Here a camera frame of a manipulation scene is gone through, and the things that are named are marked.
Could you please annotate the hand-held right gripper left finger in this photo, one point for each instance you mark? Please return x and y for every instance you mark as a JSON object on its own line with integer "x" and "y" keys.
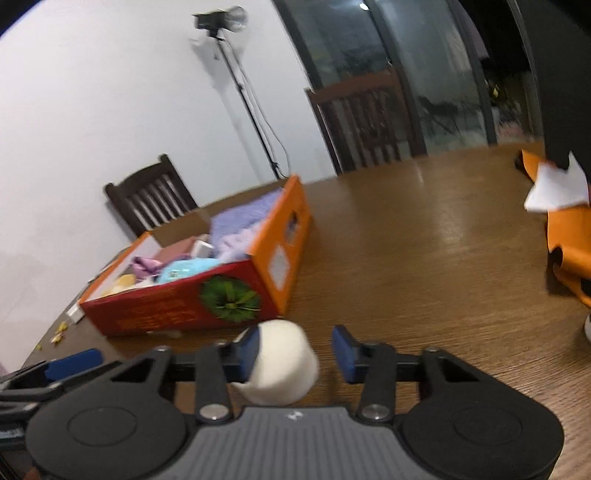
{"x": 248, "y": 350}

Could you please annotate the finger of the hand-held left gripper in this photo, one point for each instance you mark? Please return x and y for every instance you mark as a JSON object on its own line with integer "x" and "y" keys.
{"x": 74, "y": 364}

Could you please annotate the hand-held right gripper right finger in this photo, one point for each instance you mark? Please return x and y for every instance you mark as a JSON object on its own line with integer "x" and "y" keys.
{"x": 345, "y": 355}

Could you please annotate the white foam ball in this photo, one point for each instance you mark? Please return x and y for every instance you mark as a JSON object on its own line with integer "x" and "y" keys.
{"x": 281, "y": 364}

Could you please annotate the orange and red cardboard box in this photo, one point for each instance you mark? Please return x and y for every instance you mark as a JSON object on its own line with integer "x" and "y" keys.
{"x": 277, "y": 240}

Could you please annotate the lavender blue towel cloth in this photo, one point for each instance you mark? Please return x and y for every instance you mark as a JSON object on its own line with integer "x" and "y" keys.
{"x": 240, "y": 221}

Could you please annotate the pale yellow soft item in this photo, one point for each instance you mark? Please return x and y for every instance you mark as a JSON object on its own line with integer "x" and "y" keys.
{"x": 119, "y": 284}

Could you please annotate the small yellow scraps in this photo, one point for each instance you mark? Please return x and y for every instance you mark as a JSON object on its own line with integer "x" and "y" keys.
{"x": 59, "y": 334}

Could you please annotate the small white box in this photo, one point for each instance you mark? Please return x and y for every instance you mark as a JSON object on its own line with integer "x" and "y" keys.
{"x": 75, "y": 316}

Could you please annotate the cyan plush toy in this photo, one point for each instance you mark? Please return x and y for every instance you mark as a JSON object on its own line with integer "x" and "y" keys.
{"x": 187, "y": 270}

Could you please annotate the pink purple cloth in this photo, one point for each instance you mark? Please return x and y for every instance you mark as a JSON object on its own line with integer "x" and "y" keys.
{"x": 147, "y": 266}

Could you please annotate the pink flat box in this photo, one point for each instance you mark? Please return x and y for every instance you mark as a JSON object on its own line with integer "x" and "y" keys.
{"x": 174, "y": 251}

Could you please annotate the dark wooden slatted chair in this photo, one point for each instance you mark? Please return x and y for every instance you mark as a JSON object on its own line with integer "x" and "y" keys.
{"x": 152, "y": 198}
{"x": 364, "y": 120}

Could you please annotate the studio light on stand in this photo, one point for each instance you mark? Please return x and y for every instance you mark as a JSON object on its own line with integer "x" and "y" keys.
{"x": 249, "y": 106}

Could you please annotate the glass sliding door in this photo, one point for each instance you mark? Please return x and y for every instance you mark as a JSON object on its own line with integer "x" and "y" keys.
{"x": 406, "y": 60}

